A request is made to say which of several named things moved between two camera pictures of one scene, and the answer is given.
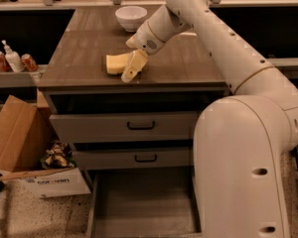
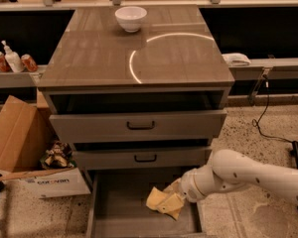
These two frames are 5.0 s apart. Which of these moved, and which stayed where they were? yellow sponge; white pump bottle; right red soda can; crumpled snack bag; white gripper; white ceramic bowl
Moved: white gripper; yellow sponge
Stayed: right red soda can; white ceramic bowl; white pump bottle; crumpled snack bag
